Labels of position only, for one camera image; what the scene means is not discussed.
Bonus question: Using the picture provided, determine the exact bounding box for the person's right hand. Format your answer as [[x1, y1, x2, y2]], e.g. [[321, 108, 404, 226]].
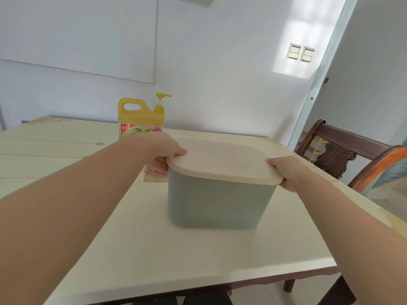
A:
[[266, 156, 306, 193]]

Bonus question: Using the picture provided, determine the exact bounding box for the person's left hand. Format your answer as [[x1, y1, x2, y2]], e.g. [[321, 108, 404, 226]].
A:
[[145, 132, 188, 170]]

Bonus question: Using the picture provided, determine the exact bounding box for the pink textured cloth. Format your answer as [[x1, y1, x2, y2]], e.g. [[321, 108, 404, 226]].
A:
[[145, 165, 168, 177]]

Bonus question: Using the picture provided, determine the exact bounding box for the yellow detergent jug with pump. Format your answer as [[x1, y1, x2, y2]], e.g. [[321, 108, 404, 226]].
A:
[[117, 92, 172, 141]]

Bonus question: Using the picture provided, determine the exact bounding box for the cream tray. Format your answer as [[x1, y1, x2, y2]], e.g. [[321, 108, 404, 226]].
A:
[[167, 138, 284, 185]]

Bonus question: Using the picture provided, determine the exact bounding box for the grey-green plastic basket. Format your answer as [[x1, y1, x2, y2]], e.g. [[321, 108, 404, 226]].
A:
[[167, 168, 277, 230]]

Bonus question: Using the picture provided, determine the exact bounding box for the person's right forearm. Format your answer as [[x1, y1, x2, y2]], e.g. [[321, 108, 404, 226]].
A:
[[295, 168, 407, 305]]

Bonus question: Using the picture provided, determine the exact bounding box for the person's left forearm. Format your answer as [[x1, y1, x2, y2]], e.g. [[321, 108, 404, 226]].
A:
[[0, 135, 156, 305]]

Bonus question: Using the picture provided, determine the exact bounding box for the person's right leg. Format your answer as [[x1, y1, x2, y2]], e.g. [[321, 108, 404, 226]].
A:
[[183, 288, 234, 305]]

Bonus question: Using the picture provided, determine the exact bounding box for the person's leg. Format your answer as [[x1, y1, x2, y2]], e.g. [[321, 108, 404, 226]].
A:
[[183, 288, 234, 305], [130, 295, 178, 305]]

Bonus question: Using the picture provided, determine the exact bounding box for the person's left leg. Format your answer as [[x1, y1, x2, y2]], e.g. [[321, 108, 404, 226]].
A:
[[130, 295, 178, 305]]

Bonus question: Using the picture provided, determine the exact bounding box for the pale yellow wooden rack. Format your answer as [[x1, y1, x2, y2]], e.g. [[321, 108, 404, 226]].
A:
[[300, 130, 330, 163]]

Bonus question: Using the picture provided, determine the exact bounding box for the dark wooden chair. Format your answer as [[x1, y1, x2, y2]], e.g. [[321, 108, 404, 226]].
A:
[[294, 119, 407, 194]]

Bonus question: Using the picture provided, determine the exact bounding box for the white door frame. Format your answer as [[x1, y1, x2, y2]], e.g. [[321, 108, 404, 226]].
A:
[[287, 0, 360, 153]]

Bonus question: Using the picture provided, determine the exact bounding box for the white wall switch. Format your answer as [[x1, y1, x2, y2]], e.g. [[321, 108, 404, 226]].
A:
[[287, 43, 302, 61], [300, 46, 315, 63]]

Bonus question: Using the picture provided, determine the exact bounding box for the white wall board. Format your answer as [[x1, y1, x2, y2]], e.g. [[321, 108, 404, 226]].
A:
[[0, 0, 159, 83]]

